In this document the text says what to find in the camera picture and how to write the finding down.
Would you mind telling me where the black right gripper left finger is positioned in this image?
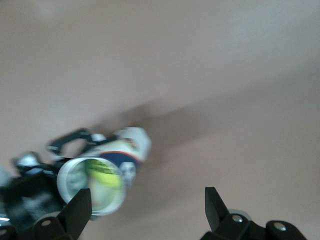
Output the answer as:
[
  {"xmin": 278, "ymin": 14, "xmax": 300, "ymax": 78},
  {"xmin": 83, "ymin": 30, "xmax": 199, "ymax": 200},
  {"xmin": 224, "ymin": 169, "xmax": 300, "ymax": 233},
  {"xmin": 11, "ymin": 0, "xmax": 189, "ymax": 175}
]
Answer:
[{"xmin": 0, "ymin": 187, "xmax": 93, "ymax": 240}]

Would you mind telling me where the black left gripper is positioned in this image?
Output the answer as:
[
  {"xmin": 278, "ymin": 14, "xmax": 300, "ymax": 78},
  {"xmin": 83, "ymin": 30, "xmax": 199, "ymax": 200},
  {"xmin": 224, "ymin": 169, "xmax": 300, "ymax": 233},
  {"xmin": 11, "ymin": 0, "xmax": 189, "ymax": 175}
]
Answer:
[{"xmin": 0, "ymin": 169, "xmax": 66, "ymax": 226}]

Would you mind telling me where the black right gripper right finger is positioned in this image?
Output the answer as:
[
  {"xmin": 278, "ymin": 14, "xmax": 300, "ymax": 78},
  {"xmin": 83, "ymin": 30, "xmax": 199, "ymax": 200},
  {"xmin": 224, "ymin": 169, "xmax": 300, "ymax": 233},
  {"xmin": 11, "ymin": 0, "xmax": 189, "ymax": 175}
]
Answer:
[{"xmin": 199, "ymin": 186, "xmax": 307, "ymax": 240}]

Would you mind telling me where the yellow tennis ball black print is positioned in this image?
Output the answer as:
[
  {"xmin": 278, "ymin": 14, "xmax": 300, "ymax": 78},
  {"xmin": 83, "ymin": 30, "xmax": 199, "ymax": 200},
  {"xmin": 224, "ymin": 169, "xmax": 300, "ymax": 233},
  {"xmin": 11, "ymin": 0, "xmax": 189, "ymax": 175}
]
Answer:
[{"xmin": 86, "ymin": 159, "xmax": 124, "ymax": 188}]

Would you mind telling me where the blue white tennis ball can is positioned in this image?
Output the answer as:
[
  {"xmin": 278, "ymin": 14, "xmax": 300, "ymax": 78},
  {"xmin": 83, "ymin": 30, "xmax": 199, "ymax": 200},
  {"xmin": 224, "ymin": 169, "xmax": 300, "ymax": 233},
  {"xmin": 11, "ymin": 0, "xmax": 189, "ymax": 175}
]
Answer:
[{"xmin": 56, "ymin": 126, "xmax": 153, "ymax": 217}]

